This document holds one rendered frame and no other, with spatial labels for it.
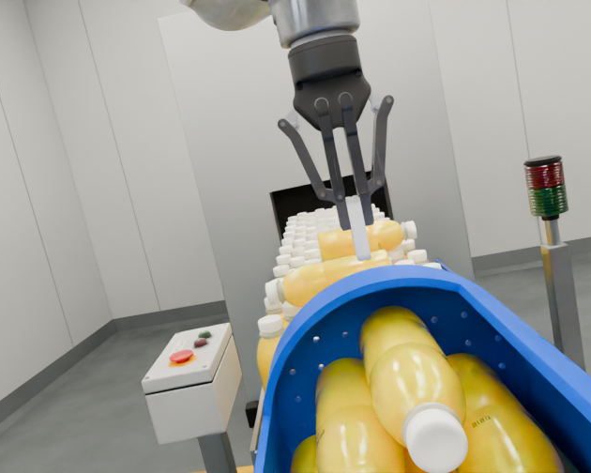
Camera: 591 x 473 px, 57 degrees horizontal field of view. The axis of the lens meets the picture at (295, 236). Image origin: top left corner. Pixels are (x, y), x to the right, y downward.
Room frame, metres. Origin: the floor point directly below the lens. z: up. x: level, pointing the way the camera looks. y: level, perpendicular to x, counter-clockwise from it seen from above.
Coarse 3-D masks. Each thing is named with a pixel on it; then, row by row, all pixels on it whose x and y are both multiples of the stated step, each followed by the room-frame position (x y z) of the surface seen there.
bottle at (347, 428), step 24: (336, 360) 0.53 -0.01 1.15; (360, 360) 0.53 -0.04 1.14; (336, 384) 0.48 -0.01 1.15; (360, 384) 0.47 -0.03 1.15; (336, 408) 0.44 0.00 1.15; (360, 408) 0.42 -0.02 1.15; (336, 432) 0.40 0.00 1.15; (360, 432) 0.39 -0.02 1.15; (384, 432) 0.39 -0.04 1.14; (336, 456) 0.38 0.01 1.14; (360, 456) 0.37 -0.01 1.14; (384, 456) 0.37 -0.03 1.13
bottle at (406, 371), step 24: (384, 312) 0.51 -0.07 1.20; (408, 312) 0.51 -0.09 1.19; (360, 336) 0.52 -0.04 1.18; (384, 336) 0.46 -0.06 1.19; (408, 336) 0.44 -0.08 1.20; (432, 336) 0.47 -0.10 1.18; (384, 360) 0.41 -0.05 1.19; (408, 360) 0.39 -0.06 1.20; (432, 360) 0.39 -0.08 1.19; (384, 384) 0.39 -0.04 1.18; (408, 384) 0.37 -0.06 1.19; (432, 384) 0.36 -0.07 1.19; (456, 384) 0.37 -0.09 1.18; (384, 408) 0.37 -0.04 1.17; (408, 408) 0.36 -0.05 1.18; (432, 408) 0.35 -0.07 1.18; (456, 408) 0.36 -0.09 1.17
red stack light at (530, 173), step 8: (560, 160) 0.95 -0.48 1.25; (528, 168) 0.95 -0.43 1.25; (536, 168) 0.94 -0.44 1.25; (544, 168) 0.93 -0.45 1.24; (552, 168) 0.93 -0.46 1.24; (560, 168) 0.93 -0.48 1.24; (528, 176) 0.95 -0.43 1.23; (536, 176) 0.94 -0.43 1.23; (544, 176) 0.93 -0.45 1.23; (552, 176) 0.93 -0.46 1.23; (560, 176) 0.93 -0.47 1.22; (528, 184) 0.96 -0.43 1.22; (536, 184) 0.94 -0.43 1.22; (544, 184) 0.93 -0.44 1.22; (552, 184) 0.93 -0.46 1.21; (560, 184) 0.93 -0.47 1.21
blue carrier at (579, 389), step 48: (336, 288) 0.52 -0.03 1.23; (384, 288) 0.49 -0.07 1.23; (432, 288) 0.53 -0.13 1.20; (480, 288) 0.51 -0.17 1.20; (288, 336) 0.51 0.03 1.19; (336, 336) 0.54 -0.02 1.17; (480, 336) 0.53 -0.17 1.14; (528, 336) 0.36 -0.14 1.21; (288, 384) 0.54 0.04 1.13; (528, 384) 0.53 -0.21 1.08; (576, 384) 0.27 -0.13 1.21; (288, 432) 0.55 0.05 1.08; (576, 432) 0.43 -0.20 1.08
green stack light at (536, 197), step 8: (528, 192) 0.96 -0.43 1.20; (536, 192) 0.94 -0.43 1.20; (544, 192) 0.93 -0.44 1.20; (552, 192) 0.93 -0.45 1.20; (560, 192) 0.93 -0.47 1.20; (528, 200) 0.97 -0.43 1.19; (536, 200) 0.95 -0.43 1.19; (544, 200) 0.93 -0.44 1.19; (552, 200) 0.93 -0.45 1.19; (560, 200) 0.93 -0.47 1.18; (536, 208) 0.95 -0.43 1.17; (544, 208) 0.94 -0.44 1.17; (552, 208) 0.93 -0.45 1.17; (560, 208) 0.93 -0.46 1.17; (568, 208) 0.94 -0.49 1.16; (536, 216) 0.95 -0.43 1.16
